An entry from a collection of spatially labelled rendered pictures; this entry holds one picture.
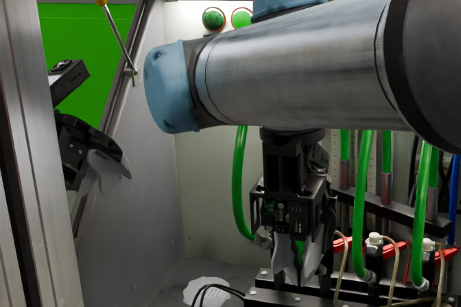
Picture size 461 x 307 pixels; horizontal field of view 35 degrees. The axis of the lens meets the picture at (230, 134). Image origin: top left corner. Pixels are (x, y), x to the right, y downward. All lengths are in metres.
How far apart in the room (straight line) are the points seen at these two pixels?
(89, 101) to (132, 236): 2.82
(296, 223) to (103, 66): 3.35
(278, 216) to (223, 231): 0.81
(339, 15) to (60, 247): 0.19
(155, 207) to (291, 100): 1.09
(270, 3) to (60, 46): 3.51
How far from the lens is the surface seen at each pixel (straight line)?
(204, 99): 0.54
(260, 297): 1.25
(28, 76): 0.24
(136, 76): 1.36
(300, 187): 0.77
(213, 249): 1.63
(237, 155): 0.99
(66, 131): 0.86
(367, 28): 0.34
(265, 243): 1.13
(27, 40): 0.24
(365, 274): 1.08
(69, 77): 0.89
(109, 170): 0.92
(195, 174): 1.56
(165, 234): 1.56
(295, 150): 0.74
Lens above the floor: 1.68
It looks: 21 degrees down
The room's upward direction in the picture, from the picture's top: 4 degrees counter-clockwise
